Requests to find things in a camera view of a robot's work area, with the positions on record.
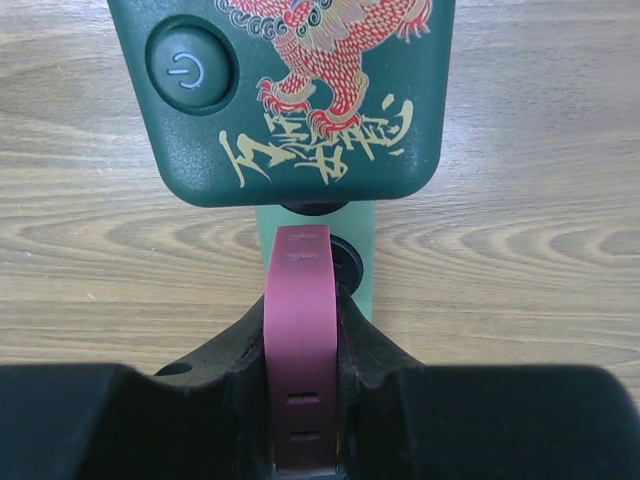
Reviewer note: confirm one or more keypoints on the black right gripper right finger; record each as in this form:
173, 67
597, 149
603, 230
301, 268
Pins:
399, 418

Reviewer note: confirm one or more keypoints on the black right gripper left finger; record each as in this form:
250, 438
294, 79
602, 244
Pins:
203, 416

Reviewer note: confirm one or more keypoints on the pink square socket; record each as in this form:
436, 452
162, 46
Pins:
300, 345

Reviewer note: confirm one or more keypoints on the green power strip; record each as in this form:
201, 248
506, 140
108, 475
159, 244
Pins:
352, 229

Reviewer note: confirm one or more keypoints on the dark green dragon adapter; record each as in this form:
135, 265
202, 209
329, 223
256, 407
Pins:
289, 102

